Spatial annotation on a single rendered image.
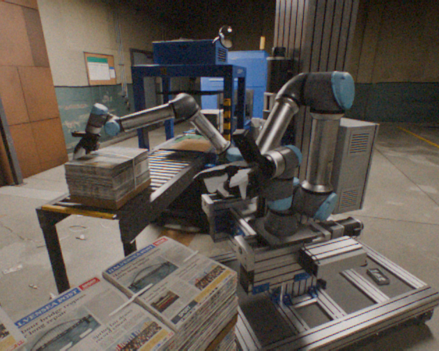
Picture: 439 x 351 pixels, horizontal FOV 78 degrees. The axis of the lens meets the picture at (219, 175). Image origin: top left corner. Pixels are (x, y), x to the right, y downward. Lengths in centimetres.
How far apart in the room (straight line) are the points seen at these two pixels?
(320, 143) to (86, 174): 112
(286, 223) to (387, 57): 919
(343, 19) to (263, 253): 104
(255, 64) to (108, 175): 363
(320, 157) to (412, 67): 937
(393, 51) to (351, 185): 877
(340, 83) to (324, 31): 41
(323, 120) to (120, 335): 88
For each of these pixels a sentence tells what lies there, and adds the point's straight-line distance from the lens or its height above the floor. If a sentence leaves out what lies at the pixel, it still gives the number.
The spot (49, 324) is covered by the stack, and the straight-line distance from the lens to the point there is 93.
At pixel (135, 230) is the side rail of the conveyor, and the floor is 72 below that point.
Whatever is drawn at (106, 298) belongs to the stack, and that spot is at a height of 83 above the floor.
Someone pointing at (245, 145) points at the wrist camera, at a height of 129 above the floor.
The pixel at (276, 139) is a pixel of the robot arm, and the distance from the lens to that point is 95.
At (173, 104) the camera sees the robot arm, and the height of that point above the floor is 132.
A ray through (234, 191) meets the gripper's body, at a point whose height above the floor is 118.
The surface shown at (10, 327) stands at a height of 107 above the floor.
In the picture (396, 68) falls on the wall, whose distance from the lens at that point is 1020.
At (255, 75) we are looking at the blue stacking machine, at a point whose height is 148.
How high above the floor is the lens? 145
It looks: 20 degrees down
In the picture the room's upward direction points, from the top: straight up
